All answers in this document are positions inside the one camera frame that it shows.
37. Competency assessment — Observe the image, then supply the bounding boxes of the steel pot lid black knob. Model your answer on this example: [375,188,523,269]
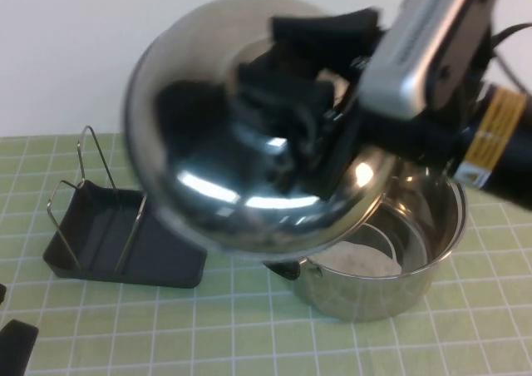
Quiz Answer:
[123,0,398,265]

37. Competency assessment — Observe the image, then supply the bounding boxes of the stainless steel pot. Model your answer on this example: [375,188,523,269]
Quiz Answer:
[265,161,470,323]

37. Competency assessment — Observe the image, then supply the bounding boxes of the green grid table mat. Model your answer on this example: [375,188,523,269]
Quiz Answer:
[0,132,532,376]

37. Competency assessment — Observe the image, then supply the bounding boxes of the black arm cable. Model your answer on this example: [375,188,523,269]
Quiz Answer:
[489,22,532,82]

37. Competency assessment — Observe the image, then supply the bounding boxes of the black plastic drip tray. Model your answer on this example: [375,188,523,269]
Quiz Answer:
[42,179,208,290]

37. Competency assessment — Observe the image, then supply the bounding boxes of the metal wire lid rack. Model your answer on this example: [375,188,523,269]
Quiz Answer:
[47,125,148,271]

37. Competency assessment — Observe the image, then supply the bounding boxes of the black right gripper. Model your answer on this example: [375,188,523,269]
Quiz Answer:
[238,7,465,200]

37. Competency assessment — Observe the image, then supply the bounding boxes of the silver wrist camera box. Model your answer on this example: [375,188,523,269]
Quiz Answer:
[357,0,495,121]

